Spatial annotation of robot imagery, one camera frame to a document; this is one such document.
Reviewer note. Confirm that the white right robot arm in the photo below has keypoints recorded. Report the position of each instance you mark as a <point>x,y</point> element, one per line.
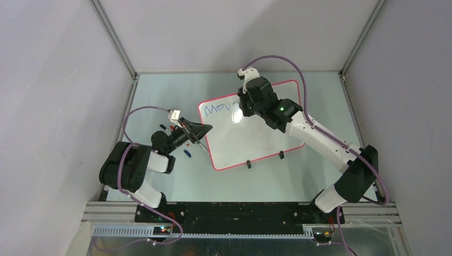
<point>355,164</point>

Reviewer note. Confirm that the aluminium frame profile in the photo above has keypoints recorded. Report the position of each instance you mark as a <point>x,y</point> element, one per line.
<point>117,219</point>

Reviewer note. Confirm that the pink framed whiteboard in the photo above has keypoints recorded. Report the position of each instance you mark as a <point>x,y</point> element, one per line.
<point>237,140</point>

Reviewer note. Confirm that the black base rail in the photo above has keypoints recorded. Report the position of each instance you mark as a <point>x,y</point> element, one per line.
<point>238,218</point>

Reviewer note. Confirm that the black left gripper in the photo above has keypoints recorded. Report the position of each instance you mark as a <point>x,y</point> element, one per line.
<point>194,130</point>

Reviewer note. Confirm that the green cap marker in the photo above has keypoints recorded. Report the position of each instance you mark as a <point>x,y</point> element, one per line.
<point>203,147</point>

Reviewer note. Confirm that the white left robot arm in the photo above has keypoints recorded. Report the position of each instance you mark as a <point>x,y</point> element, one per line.
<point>127,166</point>

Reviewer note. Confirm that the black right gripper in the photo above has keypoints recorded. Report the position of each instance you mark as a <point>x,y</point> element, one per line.
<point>247,112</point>

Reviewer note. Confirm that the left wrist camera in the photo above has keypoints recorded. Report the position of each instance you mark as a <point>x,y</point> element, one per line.
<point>174,115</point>

